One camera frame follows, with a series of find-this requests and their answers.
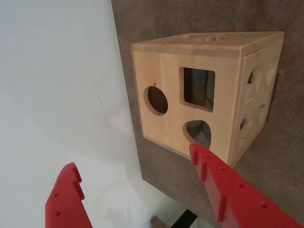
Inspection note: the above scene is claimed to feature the wooden shape sorter box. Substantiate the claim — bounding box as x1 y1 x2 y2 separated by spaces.
131 30 285 167

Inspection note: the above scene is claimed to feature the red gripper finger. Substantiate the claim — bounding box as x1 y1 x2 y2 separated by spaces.
189 143 304 228
45 162 94 228

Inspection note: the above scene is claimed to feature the brown wooden piece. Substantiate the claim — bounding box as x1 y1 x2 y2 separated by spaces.
150 215 172 228

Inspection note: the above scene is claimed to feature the black metal bar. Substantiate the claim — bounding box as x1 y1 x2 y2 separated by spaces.
170 209 199 228

